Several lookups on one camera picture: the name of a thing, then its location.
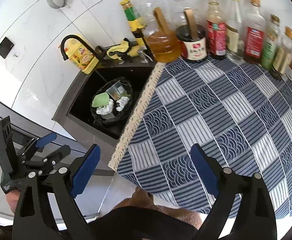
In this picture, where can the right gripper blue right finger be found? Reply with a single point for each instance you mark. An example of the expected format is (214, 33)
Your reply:
(208, 169)

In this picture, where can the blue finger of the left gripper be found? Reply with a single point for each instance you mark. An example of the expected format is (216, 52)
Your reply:
(41, 142)

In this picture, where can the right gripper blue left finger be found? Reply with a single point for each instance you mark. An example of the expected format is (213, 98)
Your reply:
(82, 168)

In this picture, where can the white tissue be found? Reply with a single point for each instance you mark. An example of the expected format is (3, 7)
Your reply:
(105, 110)

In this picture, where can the green paper scrap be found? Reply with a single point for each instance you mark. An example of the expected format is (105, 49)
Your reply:
(100, 100)

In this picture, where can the clear plastic measuring cup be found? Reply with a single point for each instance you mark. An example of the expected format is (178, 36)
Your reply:
(116, 90)

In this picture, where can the black trash basket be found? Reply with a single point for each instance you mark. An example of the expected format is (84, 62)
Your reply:
(113, 102)

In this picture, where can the person's left hand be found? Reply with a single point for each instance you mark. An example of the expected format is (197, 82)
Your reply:
(12, 199)

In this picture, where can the person's right hand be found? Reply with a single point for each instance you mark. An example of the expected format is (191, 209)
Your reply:
(140, 198)

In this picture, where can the blue patterned tablecloth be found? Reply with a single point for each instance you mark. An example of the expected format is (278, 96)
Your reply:
(238, 114)

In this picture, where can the black sink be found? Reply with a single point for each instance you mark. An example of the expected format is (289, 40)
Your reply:
(76, 103)

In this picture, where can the yellow dish soap bottle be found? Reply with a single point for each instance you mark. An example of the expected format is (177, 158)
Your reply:
(81, 58)

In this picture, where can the black faucet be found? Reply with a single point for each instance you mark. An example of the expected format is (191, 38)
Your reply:
(80, 43)

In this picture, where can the yellow cleaning cloth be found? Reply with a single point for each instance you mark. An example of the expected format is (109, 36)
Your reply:
(123, 51)

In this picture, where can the clear bottle yellow cap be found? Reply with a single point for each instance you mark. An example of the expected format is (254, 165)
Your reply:
(234, 33)

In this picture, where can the dark sauce bottle cream label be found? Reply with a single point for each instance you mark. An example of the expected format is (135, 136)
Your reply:
(283, 55)

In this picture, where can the brown bottle red label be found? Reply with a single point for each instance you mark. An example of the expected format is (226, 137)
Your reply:
(216, 30)

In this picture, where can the soy sauce jug red label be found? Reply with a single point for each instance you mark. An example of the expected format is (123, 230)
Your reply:
(189, 31)

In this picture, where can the clear bottle large red label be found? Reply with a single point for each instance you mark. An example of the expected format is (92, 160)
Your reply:
(255, 26)

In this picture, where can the green yellow label bottle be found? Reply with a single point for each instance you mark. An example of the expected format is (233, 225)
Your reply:
(137, 25)

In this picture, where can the cooking oil jug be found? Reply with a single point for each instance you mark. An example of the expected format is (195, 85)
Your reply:
(159, 35)

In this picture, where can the black wall socket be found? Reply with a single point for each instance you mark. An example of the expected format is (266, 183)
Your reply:
(5, 47)

